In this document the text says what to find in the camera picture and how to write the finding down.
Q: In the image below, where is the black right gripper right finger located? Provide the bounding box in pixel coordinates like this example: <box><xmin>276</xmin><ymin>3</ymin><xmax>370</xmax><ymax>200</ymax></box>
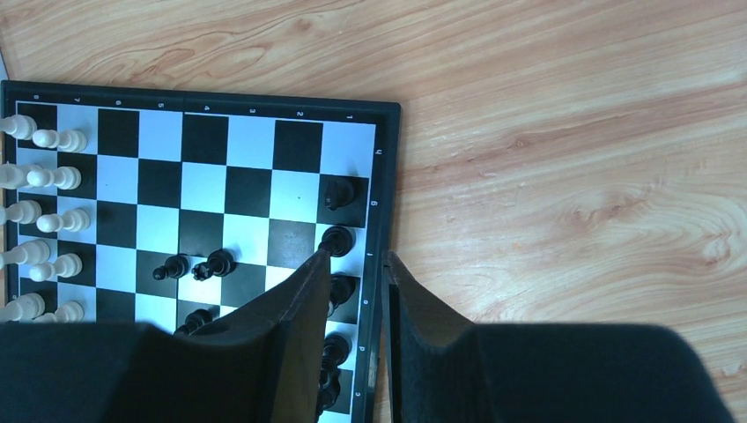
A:
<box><xmin>382</xmin><ymin>252</ymin><xmax>733</xmax><ymax>422</ymax></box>

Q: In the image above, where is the black and white chessboard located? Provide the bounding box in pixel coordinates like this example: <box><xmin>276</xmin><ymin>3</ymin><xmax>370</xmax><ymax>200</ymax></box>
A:
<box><xmin>1</xmin><ymin>81</ymin><xmax>402</xmax><ymax>422</ymax></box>

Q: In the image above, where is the black chess piece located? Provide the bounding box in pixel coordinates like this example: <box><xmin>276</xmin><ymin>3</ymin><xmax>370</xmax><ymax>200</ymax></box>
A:
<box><xmin>318</xmin><ymin>226</ymin><xmax>355</xmax><ymax>257</ymax></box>
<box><xmin>152</xmin><ymin>254</ymin><xmax>189</xmax><ymax>280</ymax></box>
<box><xmin>323</xmin><ymin>176</ymin><xmax>356</xmax><ymax>211</ymax></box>
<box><xmin>315</xmin><ymin>333</ymin><xmax>351</xmax><ymax>419</ymax></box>
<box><xmin>174</xmin><ymin>308</ymin><xmax>213</xmax><ymax>336</ymax></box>
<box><xmin>191</xmin><ymin>249</ymin><xmax>235</xmax><ymax>281</ymax></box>
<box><xmin>327</xmin><ymin>274</ymin><xmax>356</xmax><ymax>317</ymax></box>

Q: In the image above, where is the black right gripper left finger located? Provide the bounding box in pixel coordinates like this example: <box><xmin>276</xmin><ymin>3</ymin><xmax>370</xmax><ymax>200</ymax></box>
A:
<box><xmin>1</xmin><ymin>250</ymin><xmax>330</xmax><ymax>422</ymax></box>

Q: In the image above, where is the white chess piece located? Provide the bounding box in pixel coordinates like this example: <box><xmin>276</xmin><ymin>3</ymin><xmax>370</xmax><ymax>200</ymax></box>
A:
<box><xmin>36</xmin><ymin>208</ymin><xmax>91</xmax><ymax>233</ymax></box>
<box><xmin>29</xmin><ymin>253</ymin><xmax>83</xmax><ymax>282</ymax></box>
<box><xmin>26</xmin><ymin>167</ymin><xmax>82</xmax><ymax>190</ymax></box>
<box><xmin>0</xmin><ymin>114</ymin><xmax>37</xmax><ymax>140</ymax></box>
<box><xmin>32</xmin><ymin>130</ymin><xmax>87</xmax><ymax>152</ymax></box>
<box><xmin>1</xmin><ymin>240</ymin><xmax>51</xmax><ymax>269</ymax></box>
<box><xmin>0</xmin><ymin>200</ymin><xmax>42</xmax><ymax>225</ymax></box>
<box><xmin>1</xmin><ymin>163</ymin><xmax>42</xmax><ymax>189</ymax></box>
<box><xmin>1</xmin><ymin>293</ymin><xmax>46</xmax><ymax>323</ymax></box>
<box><xmin>33</xmin><ymin>301</ymin><xmax>85</xmax><ymax>323</ymax></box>

